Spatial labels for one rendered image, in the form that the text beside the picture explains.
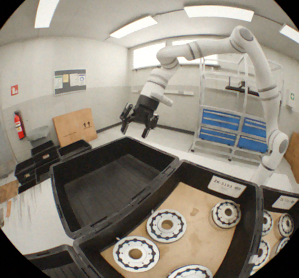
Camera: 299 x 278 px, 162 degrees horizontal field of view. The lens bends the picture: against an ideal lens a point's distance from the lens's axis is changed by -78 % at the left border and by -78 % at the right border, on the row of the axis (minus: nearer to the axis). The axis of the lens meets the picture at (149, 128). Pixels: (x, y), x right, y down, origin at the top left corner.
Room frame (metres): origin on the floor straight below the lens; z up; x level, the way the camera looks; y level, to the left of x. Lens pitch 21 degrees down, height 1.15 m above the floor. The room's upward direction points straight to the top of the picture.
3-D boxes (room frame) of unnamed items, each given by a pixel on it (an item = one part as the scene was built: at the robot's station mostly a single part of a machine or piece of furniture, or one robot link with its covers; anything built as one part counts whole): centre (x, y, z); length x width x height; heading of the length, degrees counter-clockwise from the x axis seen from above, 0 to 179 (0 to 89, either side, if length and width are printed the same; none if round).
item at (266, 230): (-0.03, -0.34, 0.86); 0.10 x 0.10 x 0.01
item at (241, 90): (1.33, -1.91, 1.32); 1.20 x 0.45 x 0.06; 56
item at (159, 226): (0.09, -0.04, 0.86); 0.05 x 0.05 x 0.01
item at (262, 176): (0.15, -0.53, 0.83); 0.09 x 0.09 x 0.17; 68
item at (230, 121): (1.50, -1.24, 0.60); 0.72 x 0.03 x 0.56; 56
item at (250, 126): (1.06, -1.91, 0.60); 0.72 x 0.03 x 0.56; 56
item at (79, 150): (0.84, 0.88, 0.37); 0.40 x 0.30 x 0.45; 146
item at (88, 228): (0.24, 0.13, 0.92); 0.40 x 0.30 x 0.02; 139
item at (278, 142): (0.16, -0.53, 0.99); 0.09 x 0.09 x 0.17; 67
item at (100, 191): (0.24, 0.13, 0.87); 0.40 x 0.30 x 0.11; 139
